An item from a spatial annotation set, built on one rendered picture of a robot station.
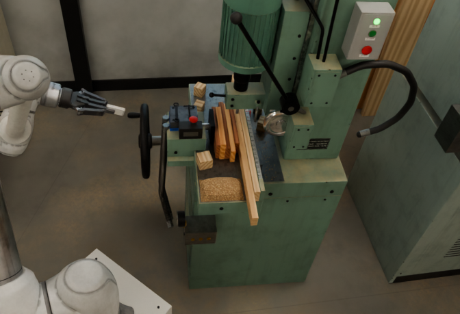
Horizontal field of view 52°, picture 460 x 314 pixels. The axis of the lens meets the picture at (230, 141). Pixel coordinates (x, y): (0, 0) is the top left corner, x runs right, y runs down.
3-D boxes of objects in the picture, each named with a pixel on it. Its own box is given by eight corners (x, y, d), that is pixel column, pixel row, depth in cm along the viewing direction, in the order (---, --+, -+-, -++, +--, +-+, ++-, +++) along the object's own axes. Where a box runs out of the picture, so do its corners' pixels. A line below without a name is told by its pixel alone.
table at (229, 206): (165, 94, 194) (165, 83, 189) (237, 94, 198) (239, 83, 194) (168, 216, 153) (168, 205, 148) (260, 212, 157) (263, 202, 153)
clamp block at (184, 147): (166, 128, 176) (165, 111, 170) (202, 127, 178) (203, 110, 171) (167, 157, 166) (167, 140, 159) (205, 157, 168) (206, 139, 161)
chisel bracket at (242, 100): (223, 99, 173) (224, 81, 167) (260, 99, 175) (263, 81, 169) (225, 113, 168) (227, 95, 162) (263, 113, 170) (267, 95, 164)
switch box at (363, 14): (340, 48, 143) (355, 1, 132) (371, 48, 145) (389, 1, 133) (346, 60, 139) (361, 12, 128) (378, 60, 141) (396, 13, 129)
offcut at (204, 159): (212, 167, 161) (213, 159, 158) (200, 170, 159) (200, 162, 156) (208, 158, 164) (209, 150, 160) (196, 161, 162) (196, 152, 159)
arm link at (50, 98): (47, 75, 168) (64, 79, 171) (42, 93, 174) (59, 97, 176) (43, 92, 162) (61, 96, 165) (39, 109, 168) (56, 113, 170)
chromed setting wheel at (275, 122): (259, 132, 166) (265, 106, 158) (294, 131, 168) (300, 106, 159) (261, 138, 164) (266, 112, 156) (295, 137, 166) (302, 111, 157)
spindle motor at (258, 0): (215, 43, 161) (222, -45, 138) (265, 44, 163) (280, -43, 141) (220, 76, 149) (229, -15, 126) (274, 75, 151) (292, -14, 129)
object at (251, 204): (230, 107, 183) (231, 100, 180) (235, 107, 183) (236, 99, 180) (250, 225, 146) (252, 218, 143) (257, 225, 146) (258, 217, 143)
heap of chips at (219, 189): (198, 180, 157) (199, 172, 154) (240, 178, 159) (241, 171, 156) (200, 202, 150) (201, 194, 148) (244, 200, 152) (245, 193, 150)
